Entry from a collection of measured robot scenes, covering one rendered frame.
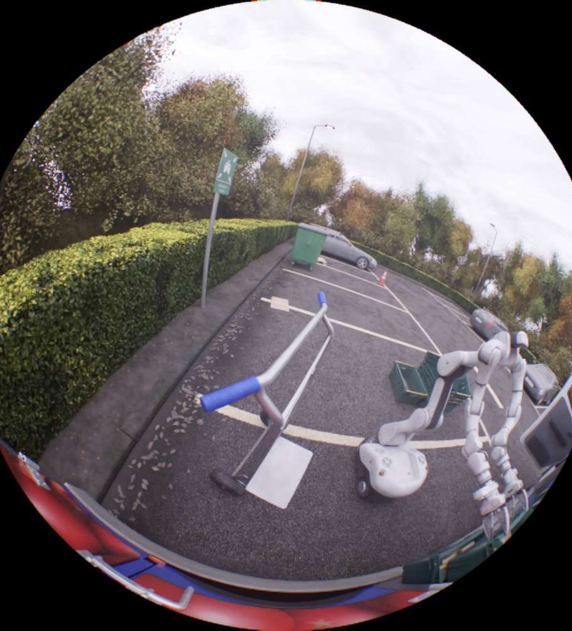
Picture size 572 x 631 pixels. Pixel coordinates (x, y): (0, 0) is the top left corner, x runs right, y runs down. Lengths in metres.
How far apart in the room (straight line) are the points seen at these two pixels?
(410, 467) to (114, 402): 2.47
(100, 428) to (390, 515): 2.40
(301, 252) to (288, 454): 5.47
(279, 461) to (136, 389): 1.34
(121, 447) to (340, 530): 1.68
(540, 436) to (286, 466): 3.77
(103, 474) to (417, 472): 2.28
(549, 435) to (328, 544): 3.47
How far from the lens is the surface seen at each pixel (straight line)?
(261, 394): 0.46
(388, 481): 1.59
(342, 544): 1.77
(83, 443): 1.86
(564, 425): 4.15
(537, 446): 4.11
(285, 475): 1.64
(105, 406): 1.90
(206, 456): 1.62
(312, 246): 6.09
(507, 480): 1.16
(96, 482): 1.74
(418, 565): 1.17
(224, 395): 0.39
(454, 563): 1.06
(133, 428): 1.73
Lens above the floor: 1.55
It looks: 29 degrees down
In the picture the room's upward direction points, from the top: 17 degrees clockwise
